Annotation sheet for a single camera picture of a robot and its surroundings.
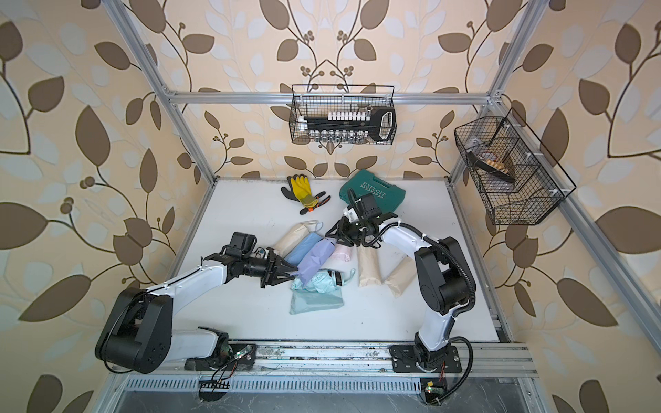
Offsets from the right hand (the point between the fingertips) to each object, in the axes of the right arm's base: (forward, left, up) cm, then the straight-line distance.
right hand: (329, 236), depth 88 cm
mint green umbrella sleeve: (-18, +8, -10) cm, 22 cm away
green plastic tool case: (+25, -27, -10) cm, 38 cm away
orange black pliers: (+20, +11, -10) cm, 25 cm away
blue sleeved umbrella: (+1, +11, -8) cm, 14 cm away
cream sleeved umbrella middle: (-7, -14, -10) cm, 18 cm away
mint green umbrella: (-13, +2, -6) cm, 15 cm away
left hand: (-12, +11, +1) cm, 17 cm away
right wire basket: (+2, -56, +22) cm, 60 cm away
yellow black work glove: (+31, +14, -9) cm, 35 cm away
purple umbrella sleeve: (-6, +3, 0) cm, 7 cm away
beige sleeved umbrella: (+6, +14, -9) cm, 18 cm away
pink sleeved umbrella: (-3, -5, -7) cm, 9 cm away
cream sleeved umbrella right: (-11, -25, -9) cm, 29 cm away
